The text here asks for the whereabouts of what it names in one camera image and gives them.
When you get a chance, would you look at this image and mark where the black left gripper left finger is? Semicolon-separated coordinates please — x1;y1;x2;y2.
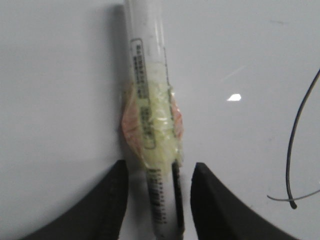
23;160;128;240

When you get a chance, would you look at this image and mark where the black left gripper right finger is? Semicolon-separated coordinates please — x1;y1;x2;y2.
190;162;294;240

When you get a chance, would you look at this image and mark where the white whiteboard marker pen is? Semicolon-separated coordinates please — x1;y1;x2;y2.
121;0;185;240

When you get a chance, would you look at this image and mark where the white whiteboard with aluminium frame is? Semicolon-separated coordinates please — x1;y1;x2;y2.
0;0;320;240

